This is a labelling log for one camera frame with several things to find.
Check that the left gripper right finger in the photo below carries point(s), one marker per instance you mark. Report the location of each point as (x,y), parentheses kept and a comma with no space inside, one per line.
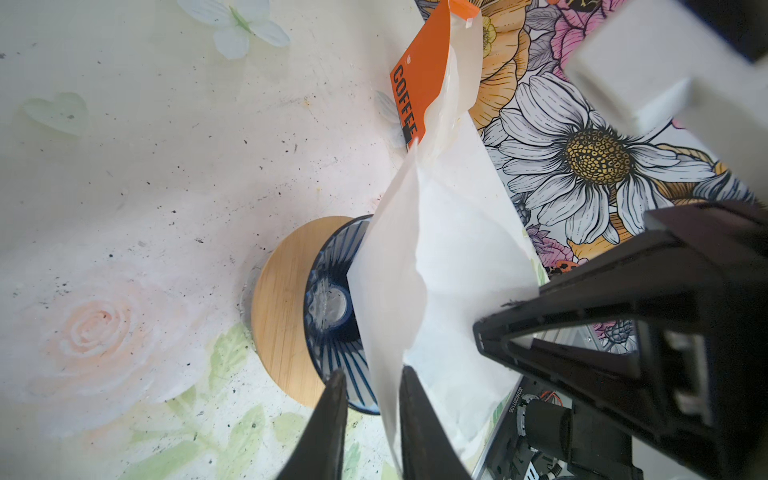
(425,449)

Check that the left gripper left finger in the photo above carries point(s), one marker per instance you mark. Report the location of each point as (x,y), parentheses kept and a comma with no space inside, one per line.
(319,453)

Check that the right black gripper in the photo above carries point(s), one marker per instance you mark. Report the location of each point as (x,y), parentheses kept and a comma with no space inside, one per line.
(698,390)

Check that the blue glass dripper cone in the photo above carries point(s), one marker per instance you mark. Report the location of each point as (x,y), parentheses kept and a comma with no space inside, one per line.
(330,326)

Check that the coffee filter pack orange top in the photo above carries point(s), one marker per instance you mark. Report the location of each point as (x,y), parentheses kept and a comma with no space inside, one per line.
(452,31)

